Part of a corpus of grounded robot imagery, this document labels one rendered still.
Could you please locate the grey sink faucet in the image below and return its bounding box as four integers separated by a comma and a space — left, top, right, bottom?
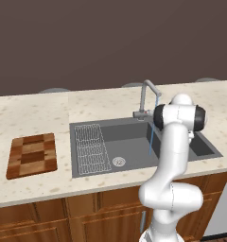
132, 79, 163, 123

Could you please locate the wooden cupboard door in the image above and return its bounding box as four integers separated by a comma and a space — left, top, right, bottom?
172, 171, 227, 242
65, 185, 153, 242
0, 199, 71, 242

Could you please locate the round metal sink drain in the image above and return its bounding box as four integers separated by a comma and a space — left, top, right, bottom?
112, 156, 127, 167

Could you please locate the dark grey sink basin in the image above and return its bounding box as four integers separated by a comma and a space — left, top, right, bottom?
69, 116, 224, 180

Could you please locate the wire sink rack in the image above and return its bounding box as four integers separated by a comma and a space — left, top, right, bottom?
74, 123, 113, 176

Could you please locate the silver cupboard handle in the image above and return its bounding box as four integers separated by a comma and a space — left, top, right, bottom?
140, 210, 148, 234

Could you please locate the pale grey dishwasher front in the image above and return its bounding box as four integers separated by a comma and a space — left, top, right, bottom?
202, 177, 227, 238

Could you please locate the grey round stool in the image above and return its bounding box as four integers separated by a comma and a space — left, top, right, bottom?
39, 87, 71, 95
121, 81, 145, 89
195, 77, 221, 83

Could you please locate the blue water stream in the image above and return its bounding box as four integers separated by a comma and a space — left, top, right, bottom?
148, 95, 160, 156

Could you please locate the checkered wooden cutting board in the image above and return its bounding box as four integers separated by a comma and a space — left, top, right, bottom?
5, 132, 59, 181

